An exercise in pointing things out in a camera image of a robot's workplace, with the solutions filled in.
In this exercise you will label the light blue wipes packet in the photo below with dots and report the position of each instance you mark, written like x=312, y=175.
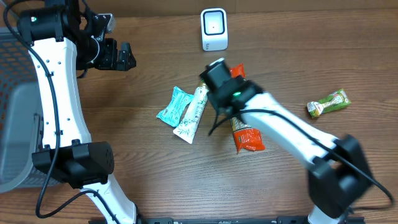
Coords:
x=172, y=114

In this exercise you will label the white barcode scanner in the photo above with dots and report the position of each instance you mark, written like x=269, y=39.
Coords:
x=214, y=29

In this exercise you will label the green snack packet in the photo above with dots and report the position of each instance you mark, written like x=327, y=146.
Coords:
x=337, y=100

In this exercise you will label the white tube with gold cap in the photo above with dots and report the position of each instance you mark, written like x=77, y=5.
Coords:
x=189, y=124

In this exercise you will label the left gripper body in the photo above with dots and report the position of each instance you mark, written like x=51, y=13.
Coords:
x=117, y=56

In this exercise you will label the grey plastic basket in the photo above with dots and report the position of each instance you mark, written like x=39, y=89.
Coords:
x=21, y=116

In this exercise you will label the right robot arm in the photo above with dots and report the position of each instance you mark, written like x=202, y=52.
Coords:
x=338, y=172

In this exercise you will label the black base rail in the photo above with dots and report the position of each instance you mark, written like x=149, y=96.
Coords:
x=278, y=220

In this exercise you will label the orange pasta packet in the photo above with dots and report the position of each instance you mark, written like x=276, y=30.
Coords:
x=246, y=137

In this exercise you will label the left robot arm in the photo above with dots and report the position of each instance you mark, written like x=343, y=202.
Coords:
x=64, y=42

